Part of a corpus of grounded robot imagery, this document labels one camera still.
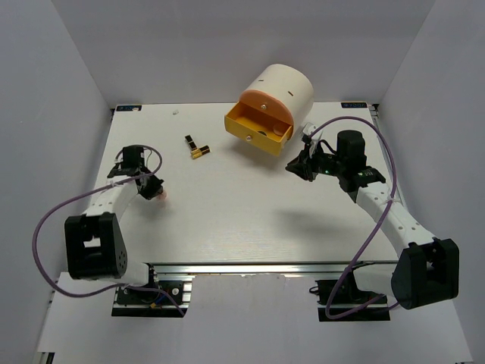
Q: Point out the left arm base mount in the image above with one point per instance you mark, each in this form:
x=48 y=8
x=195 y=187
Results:
x=167 y=296

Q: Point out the blue right corner label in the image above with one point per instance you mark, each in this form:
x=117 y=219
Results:
x=354 y=105

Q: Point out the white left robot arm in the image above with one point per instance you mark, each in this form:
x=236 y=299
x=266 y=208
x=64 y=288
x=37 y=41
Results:
x=94 y=242

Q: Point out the blue left corner label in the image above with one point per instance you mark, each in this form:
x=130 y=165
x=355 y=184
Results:
x=128 y=108

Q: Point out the orange top drawer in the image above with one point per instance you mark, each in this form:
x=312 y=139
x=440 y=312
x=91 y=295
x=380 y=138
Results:
x=267 y=104

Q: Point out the cream cylindrical drawer organizer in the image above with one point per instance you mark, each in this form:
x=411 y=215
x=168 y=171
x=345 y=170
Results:
x=288 y=85

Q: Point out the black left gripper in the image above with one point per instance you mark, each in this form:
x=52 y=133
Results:
x=156 y=187

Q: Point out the blue corner label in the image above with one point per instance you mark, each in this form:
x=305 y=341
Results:
x=354 y=105
x=128 y=108

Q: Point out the gold lipstick tube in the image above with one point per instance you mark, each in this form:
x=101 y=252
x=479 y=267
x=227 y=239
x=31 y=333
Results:
x=199 y=152

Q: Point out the yellow drawer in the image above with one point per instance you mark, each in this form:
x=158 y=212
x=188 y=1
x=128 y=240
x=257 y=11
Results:
x=245 y=122

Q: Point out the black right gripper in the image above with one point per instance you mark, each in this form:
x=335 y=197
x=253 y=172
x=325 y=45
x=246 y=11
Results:
x=298 y=167

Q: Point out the peach round powder puff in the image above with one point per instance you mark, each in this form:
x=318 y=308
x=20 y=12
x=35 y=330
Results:
x=163 y=195

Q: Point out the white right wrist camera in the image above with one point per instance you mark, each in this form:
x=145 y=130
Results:
x=311 y=136

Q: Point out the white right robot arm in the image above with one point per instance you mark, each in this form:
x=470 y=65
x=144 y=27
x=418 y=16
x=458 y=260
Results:
x=427 y=270

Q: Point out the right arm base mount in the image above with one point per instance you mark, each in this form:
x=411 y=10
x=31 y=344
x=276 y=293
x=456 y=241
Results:
x=347 y=297

